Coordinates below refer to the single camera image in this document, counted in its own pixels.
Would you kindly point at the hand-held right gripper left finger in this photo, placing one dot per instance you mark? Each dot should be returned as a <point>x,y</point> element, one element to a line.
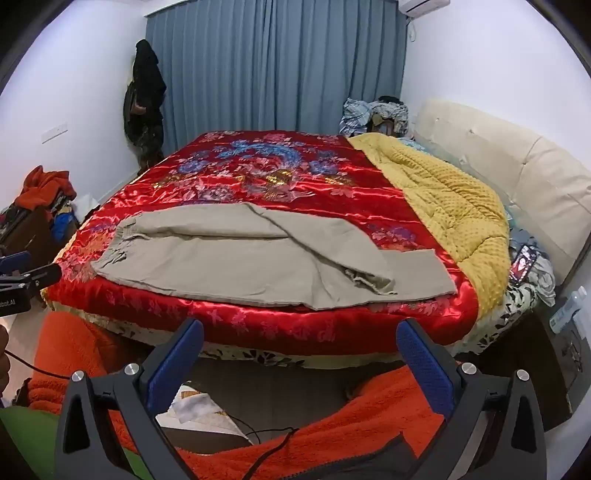
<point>175,364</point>

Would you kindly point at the red embroidered satin quilt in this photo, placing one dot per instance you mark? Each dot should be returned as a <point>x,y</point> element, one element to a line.
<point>369,194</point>

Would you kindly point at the green garment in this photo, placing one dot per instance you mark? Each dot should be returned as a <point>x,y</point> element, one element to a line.
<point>27,438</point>

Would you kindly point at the white air conditioner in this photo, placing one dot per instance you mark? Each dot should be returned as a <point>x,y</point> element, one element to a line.
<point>425,7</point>

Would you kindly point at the blue curtain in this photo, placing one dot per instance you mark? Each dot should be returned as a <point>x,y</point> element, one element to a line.
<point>277,69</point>

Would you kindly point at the white patterned cloth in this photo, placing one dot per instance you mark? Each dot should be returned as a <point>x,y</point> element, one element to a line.
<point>198,410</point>

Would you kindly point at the smartphone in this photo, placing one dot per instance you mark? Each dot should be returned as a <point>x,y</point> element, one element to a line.
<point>522,264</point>

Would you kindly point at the blue patterned cloth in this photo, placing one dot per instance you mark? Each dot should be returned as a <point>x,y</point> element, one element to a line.
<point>526,237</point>

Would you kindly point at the clear plastic bottle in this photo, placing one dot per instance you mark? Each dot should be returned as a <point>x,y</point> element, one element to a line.
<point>575,309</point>

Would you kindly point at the floral bed sheet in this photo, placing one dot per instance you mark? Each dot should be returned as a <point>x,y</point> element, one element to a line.
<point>512,304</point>

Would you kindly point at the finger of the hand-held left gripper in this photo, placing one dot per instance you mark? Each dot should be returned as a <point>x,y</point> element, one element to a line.
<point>41,278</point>
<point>14,263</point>

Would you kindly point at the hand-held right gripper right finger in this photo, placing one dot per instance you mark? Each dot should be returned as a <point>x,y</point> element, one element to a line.
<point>425,364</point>

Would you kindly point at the dark hanging coat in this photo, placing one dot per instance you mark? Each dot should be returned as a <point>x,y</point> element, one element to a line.
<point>145,106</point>

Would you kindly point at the white wall plate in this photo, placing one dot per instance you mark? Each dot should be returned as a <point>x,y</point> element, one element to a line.
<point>54,132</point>

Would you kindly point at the pile of orange clothes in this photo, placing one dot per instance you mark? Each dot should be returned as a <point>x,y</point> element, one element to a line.
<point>44,184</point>

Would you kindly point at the yellow textured blanket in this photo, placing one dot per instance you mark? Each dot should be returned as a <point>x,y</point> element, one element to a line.
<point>438,194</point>

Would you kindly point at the dark bedside table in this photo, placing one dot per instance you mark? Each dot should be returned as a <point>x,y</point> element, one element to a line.
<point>568,369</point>

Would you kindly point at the orange fleece garment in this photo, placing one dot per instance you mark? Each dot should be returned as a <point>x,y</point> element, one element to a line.
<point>360,429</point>

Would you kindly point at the pile of striped clothes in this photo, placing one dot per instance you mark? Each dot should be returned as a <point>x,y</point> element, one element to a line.
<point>369,115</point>

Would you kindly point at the beige pants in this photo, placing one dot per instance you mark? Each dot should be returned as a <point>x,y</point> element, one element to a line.
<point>231,258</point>

